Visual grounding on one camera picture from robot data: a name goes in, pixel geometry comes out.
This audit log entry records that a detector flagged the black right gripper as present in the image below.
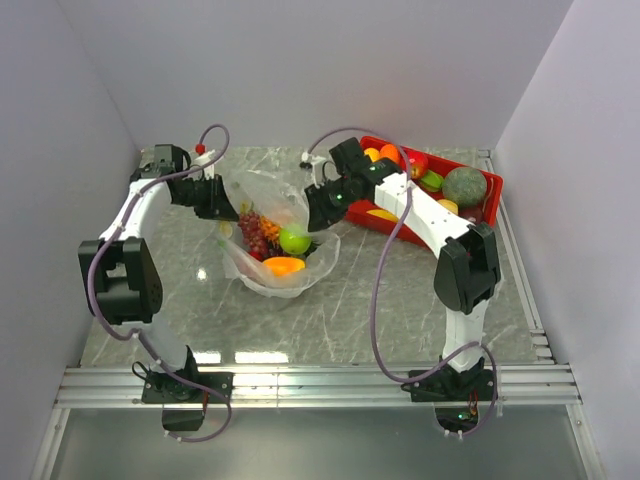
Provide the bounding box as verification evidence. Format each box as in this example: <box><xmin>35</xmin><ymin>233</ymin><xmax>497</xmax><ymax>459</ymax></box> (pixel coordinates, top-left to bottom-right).
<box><xmin>305</xmin><ymin>177</ymin><xmax>358</xmax><ymax>235</ymax></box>

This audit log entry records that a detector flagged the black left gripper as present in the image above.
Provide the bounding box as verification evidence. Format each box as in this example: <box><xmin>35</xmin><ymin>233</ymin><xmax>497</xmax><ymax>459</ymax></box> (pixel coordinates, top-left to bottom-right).
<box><xmin>175</xmin><ymin>173</ymin><xmax>240</xmax><ymax>222</ymax></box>

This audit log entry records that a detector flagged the green fake apple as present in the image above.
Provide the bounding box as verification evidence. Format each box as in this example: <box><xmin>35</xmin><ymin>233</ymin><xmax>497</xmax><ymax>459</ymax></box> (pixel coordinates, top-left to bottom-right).
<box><xmin>279</xmin><ymin>225</ymin><xmax>312</xmax><ymax>256</ymax></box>

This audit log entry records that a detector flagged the clear plastic bag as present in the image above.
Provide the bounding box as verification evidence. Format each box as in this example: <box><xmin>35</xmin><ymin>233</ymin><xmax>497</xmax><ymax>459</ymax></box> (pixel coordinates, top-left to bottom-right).
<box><xmin>217</xmin><ymin>170</ymin><xmax>341</xmax><ymax>298</ymax></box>

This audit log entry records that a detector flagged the orange fake pineapple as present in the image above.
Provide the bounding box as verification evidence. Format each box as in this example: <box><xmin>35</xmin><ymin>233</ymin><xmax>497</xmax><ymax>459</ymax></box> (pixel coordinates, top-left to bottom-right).
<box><xmin>259</xmin><ymin>216</ymin><xmax>281</xmax><ymax>245</ymax></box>

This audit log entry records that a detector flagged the yellow orange fake mango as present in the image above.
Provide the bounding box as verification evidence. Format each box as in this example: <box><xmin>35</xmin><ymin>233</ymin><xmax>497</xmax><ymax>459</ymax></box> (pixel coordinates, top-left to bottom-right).
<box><xmin>262</xmin><ymin>256</ymin><xmax>306</xmax><ymax>277</ymax></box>

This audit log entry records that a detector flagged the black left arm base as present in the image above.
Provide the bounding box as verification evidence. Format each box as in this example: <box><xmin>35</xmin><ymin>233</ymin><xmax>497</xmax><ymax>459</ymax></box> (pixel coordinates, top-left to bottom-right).
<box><xmin>141</xmin><ymin>371</ymin><xmax>234</xmax><ymax>433</ymax></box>

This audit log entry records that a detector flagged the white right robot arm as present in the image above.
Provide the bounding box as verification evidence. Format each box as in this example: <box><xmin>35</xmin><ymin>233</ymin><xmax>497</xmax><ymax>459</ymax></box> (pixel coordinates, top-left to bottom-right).
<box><xmin>304</xmin><ymin>138</ymin><xmax>501</xmax><ymax>400</ymax></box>

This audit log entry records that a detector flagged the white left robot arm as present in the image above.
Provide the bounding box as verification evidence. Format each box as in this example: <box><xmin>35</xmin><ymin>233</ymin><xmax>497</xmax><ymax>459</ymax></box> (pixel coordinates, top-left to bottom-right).
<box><xmin>78</xmin><ymin>143</ymin><xmax>239</xmax><ymax>402</ymax></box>

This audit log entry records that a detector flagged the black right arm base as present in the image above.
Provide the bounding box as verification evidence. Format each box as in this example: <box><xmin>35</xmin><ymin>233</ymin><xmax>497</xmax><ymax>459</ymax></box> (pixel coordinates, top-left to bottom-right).
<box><xmin>401</xmin><ymin>367</ymin><xmax>496</xmax><ymax>403</ymax></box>

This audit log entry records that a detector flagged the yellow fake lemon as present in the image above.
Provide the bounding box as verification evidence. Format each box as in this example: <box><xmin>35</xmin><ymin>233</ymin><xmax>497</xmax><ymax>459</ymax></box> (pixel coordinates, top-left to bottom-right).
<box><xmin>364</xmin><ymin>148</ymin><xmax>381</xmax><ymax>162</ymax></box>

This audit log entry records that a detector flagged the orange fake orange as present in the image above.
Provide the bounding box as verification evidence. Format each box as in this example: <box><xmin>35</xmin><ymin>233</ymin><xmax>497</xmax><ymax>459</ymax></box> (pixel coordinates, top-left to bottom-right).
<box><xmin>379</xmin><ymin>143</ymin><xmax>401</xmax><ymax>164</ymax></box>

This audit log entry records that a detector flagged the green fake starfruit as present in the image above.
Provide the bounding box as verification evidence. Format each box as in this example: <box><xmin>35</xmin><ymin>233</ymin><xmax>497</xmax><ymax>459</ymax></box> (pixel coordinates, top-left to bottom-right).
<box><xmin>418</xmin><ymin>170</ymin><xmax>444</xmax><ymax>193</ymax></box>

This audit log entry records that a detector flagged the pale yellow fake pear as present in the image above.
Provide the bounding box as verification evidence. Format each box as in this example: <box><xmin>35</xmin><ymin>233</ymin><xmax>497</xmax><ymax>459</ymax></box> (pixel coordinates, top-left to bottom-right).
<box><xmin>438</xmin><ymin>199</ymin><xmax>459</xmax><ymax>215</ymax></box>

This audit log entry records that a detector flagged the green fake cantaloupe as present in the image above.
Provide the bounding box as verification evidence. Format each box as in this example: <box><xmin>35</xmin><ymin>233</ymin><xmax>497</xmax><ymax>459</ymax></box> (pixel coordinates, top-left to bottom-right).
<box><xmin>441</xmin><ymin>167</ymin><xmax>488</xmax><ymax>208</ymax></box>

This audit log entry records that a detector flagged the dark red fake plum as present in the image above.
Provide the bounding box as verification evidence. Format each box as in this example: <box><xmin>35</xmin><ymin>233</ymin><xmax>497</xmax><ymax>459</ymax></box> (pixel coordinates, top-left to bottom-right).
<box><xmin>459</xmin><ymin>206</ymin><xmax>484</xmax><ymax>225</ymax></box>

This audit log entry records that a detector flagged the red plastic tray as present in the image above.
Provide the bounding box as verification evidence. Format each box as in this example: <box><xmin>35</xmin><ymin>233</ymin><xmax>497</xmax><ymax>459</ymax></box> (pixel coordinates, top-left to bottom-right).
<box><xmin>346</xmin><ymin>147</ymin><xmax>503</xmax><ymax>249</ymax></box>

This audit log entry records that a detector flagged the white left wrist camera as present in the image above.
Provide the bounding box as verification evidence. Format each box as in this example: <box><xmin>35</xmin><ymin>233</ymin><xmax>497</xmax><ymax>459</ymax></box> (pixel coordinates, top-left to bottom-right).
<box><xmin>190</xmin><ymin>143</ymin><xmax>218</xmax><ymax>179</ymax></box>

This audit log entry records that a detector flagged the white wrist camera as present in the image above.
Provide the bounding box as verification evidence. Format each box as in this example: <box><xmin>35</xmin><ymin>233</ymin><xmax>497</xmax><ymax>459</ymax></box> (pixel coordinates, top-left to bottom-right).
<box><xmin>299</xmin><ymin>151</ymin><xmax>327</xmax><ymax>187</ymax></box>
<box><xmin>190</xmin><ymin>143</ymin><xmax>218</xmax><ymax>179</ymax></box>

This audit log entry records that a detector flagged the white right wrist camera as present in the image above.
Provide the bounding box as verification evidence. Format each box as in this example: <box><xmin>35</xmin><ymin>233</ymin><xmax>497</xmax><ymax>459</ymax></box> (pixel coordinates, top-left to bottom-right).
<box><xmin>299</xmin><ymin>151</ymin><xmax>327</xmax><ymax>187</ymax></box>

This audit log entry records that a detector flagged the aluminium mounting rail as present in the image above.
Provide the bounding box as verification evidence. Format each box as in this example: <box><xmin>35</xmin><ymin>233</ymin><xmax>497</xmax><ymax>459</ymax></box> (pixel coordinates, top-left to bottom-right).
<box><xmin>54</xmin><ymin>364</ymin><xmax>582</xmax><ymax>409</ymax></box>

